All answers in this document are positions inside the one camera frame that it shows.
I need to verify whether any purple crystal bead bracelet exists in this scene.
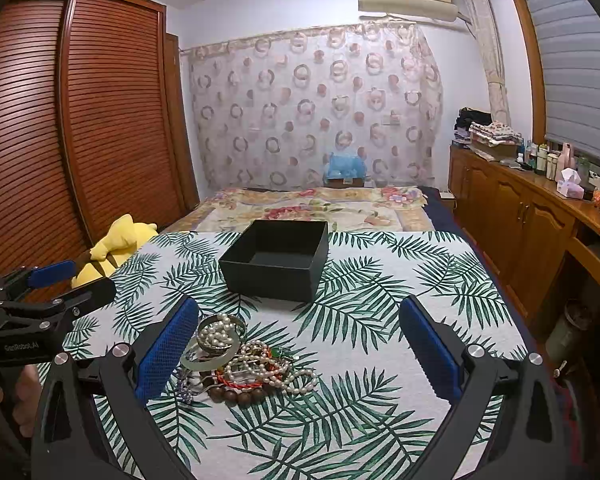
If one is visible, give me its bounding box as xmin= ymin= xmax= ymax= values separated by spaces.
xmin=173 ymin=366 xmax=208 ymax=406

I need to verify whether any pale green jade bangle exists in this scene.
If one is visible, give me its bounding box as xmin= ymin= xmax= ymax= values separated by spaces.
xmin=180 ymin=328 xmax=240 ymax=373

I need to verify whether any red cord bracelet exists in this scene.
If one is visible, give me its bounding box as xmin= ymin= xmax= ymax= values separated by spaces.
xmin=212 ymin=366 xmax=268 ymax=392

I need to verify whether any dark wooden bead bracelet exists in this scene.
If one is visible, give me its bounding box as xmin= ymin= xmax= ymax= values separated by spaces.
xmin=206 ymin=378 xmax=282 ymax=408

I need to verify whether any white pearl necklace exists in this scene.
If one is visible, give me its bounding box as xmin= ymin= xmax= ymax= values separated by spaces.
xmin=197 ymin=313 xmax=322 ymax=397

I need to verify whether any silver patterned bangle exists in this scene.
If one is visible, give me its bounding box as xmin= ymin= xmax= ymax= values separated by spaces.
xmin=196 ymin=313 xmax=247 ymax=353

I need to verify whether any black open jewelry box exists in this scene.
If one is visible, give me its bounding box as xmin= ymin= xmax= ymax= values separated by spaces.
xmin=219 ymin=220 xmax=328 ymax=302

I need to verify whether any person's left hand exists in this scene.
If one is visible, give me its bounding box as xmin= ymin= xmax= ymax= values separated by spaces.
xmin=0 ymin=364 xmax=42 ymax=438

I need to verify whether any palm leaf print cloth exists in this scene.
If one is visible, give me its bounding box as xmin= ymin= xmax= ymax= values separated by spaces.
xmin=64 ymin=232 xmax=528 ymax=479

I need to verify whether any yellow pikachu plush toy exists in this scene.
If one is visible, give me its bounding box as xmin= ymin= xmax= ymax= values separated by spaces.
xmin=71 ymin=214 xmax=158 ymax=288

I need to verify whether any dark blue bed sheet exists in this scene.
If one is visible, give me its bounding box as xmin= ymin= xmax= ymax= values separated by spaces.
xmin=418 ymin=185 xmax=469 ymax=243

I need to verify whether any brown louvered wardrobe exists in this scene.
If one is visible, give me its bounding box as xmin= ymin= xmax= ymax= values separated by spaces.
xmin=0 ymin=0 xmax=198 ymax=276

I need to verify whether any wooden sideboard cabinet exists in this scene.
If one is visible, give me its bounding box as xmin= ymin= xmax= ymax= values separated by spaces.
xmin=449 ymin=146 xmax=600 ymax=336

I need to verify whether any floral bed blanket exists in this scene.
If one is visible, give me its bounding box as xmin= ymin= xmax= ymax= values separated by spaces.
xmin=166 ymin=186 xmax=434 ymax=233

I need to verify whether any pink tissue box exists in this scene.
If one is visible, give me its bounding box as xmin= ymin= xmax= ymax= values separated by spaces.
xmin=557 ymin=168 xmax=584 ymax=200

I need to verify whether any blue plush toy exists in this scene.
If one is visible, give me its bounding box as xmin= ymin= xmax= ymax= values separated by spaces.
xmin=323 ymin=153 xmax=367 ymax=188

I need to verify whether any folded clothes stack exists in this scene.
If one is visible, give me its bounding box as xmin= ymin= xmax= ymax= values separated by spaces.
xmin=453 ymin=107 xmax=524 ymax=159

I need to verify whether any pink bottle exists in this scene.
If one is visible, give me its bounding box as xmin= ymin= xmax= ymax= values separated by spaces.
xmin=555 ymin=142 xmax=576 ymax=182

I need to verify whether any circle patterned sheer curtain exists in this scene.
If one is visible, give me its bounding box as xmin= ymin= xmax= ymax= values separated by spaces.
xmin=188 ymin=21 xmax=442 ymax=191

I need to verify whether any grey window roller blind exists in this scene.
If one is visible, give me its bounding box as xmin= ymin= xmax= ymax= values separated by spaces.
xmin=524 ymin=0 xmax=600 ymax=159

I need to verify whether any tied beige window curtain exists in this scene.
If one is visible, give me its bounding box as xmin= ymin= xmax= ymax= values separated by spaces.
xmin=465 ymin=0 xmax=510 ymax=125

